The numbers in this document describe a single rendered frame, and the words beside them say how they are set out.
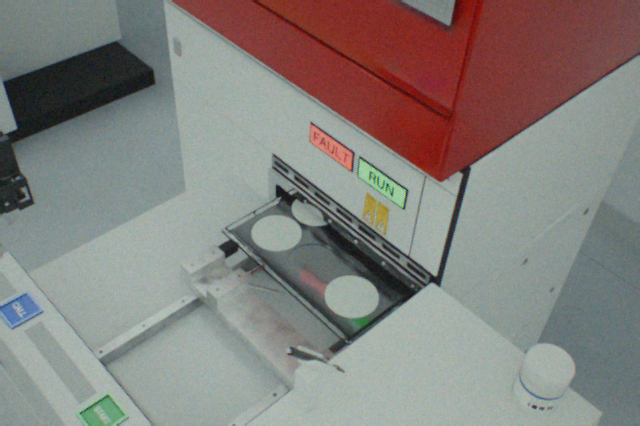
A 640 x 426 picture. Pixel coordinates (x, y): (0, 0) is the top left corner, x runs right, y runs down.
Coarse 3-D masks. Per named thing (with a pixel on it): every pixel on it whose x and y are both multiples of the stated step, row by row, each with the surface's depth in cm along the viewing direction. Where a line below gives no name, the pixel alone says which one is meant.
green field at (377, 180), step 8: (360, 160) 127; (360, 168) 128; (368, 168) 126; (360, 176) 129; (368, 176) 127; (376, 176) 126; (384, 176) 124; (376, 184) 127; (384, 184) 125; (392, 184) 123; (384, 192) 126; (392, 192) 124; (400, 192) 123; (400, 200) 124
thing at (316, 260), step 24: (264, 216) 147; (288, 216) 147; (312, 240) 142; (336, 240) 143; (288, 264) 138; (312, 264) 138; (336, 264) 138; (360, 264) 138; (312, 288) 134; (384, 288) 134; (408, 288) 135; (384, 312) 131
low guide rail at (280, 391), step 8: (336, 344) 131; (344, 344) 131; (280, 384) 124; (272, 392) 123; (280, 392) 123; (288, 392) 124; (264, 400) 122; (272, 400) 122; (248, 408) 121; (256, 408) 121; (264, 408) 121; (240, 416) 120; (248, 416) 120; (256, 416) 120; (232, 424) 118; (240, 424) 119
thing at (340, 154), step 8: (312, 128) 134; (312, 136) 135; (320, 136) 133; (320, 144) 134; (328, 144) 132; (336, 144) 130; (328, 152) 133; (336, 152) 131; (344, 152) 130; (336, 160) 133; (344, 160) 131
